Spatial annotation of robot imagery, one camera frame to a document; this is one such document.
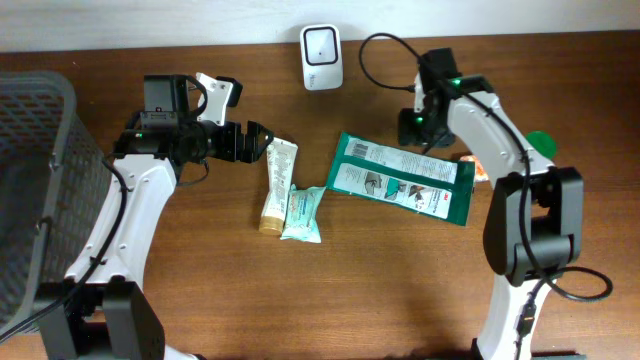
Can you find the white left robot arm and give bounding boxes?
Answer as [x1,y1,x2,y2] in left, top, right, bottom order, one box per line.
[34,73,274,359]

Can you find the white barcode scanner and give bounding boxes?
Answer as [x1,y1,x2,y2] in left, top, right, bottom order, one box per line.
[299,24,344,91]

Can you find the grey plastic basket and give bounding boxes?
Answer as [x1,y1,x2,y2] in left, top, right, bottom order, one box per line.
[1,71,111,331]

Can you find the green glove package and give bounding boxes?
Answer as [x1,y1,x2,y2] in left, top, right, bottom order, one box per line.
[326,133,475,226]

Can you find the white cream tube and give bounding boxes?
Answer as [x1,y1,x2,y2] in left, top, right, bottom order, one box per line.
[259,138,298,235]

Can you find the orange tissue pack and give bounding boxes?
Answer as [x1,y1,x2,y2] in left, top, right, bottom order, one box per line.
[460,155,489,183]

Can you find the green lid seasoning jar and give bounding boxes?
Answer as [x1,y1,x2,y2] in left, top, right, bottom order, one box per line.
[525,130,557,160]

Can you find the light green wipes pack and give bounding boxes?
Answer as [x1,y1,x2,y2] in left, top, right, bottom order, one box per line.
[280,184,326,244]

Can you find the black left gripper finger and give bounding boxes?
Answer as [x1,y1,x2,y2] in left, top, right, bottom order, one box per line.
[245,121,274,150]
[239,145,265,164]

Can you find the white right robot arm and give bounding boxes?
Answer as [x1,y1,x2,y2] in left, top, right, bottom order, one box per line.
[399,48,584,359]

